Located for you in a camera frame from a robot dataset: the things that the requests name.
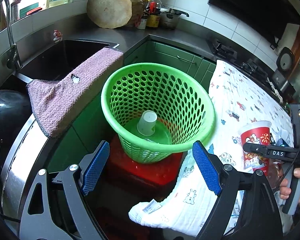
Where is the red paper cup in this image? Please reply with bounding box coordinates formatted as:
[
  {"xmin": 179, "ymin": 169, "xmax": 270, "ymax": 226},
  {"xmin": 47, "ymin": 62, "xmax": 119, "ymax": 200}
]
[{"xmin": 239, "ymin": 120, "xmax": 271, "ymax": 176}]

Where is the white paper cup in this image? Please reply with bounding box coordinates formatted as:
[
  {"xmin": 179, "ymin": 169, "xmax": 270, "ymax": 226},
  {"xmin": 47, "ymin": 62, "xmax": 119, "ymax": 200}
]
[{"xmin": 136, "ymin": 110, "xmax": 157, "ymax": 137}]

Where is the white printed tablecloth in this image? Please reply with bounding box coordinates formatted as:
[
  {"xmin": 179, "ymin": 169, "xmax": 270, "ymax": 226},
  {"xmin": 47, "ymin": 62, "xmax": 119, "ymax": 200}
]
[{"xmin": 128, "ymin": 60, "xmax": 293, "ymax": 236}]

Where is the black rice cooker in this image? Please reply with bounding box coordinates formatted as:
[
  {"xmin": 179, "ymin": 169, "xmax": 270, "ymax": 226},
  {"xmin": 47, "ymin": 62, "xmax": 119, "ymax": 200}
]
[{"xmin": 272, "ymin": 47, "xmax": 295, "ymax": 99}]

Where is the pink towel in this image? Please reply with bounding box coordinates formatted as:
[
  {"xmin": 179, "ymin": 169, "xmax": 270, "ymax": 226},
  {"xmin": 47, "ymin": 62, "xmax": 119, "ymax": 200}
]
[{"xmin": 26, "ymin": 47, "xmax": 123, "ymax": 138}]

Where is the black wok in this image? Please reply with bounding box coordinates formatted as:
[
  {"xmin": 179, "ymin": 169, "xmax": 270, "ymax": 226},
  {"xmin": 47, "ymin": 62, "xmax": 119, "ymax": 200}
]
[{"xmin": 0, "ymin": 90, "xmax": 32, "ymax": 134}]

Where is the red plastic stool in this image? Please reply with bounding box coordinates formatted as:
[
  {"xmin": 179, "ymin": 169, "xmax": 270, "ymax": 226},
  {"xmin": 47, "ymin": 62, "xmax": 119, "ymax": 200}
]
[{"xmin": 107, "ymin": 135, "xmax": 183, "ymax": 188}]

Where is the green cabinet door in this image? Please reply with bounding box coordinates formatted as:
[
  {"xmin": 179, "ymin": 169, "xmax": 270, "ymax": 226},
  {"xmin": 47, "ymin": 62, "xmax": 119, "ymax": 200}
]
[{"xmin": 147, "ymin": 41, "xmax": 202, "ymax": 77}]

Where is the black gas stove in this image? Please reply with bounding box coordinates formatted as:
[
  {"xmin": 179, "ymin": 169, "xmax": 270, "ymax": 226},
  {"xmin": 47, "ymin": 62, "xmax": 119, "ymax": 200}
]
[{"xmin": 207, "ymin": 39, "xmax": 270, "ymax": 87}]

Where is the green perforated plastic basket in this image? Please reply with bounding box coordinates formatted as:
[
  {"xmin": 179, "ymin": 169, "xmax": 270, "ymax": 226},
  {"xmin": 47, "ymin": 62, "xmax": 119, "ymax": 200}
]
[{"xmin": 101, "ymin": 63, "xmax": 216, "ymax": 164}]

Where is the chrome sink faucet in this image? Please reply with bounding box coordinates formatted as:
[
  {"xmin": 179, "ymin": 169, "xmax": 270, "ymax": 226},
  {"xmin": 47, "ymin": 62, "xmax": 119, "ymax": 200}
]
[{"xmin": 4, "ymin": 0, "xmax": 22, "ymax": 72}]

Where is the black range hood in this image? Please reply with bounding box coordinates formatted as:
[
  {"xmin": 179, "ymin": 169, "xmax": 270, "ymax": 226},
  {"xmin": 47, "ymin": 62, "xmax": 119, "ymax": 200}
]
[{"xmin": 209, "ymin": 0, "xmax": 300, "ymax": 48}]

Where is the small red sink figurine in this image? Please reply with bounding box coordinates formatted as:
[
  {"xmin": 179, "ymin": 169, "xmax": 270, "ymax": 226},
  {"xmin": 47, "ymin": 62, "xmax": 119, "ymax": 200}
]
[{"xmin": 53, "ymin": 30, "xmax": 63, "ymax": 43}]

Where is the steel pressure cooker pot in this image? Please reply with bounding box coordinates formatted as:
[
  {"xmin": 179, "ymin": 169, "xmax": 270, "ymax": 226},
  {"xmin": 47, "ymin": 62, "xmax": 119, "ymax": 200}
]
[{"xmin": 159, "ymin": 8, "xmax": 189, "ymax": 30}]

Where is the dark soy sauce bottle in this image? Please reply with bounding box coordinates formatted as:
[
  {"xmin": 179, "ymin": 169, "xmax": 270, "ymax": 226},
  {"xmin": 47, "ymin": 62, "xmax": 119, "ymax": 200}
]
[{"xmin": 146, "ymin": 0, "xmax": 162, "ymax": 29}]

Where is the round wooden chopping block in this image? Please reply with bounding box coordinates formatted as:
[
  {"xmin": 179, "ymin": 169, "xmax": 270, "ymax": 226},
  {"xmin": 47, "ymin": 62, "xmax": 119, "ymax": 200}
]
[{"xmin": 87, "ymin": 0, "xmax": 144, "ymax": 29}]

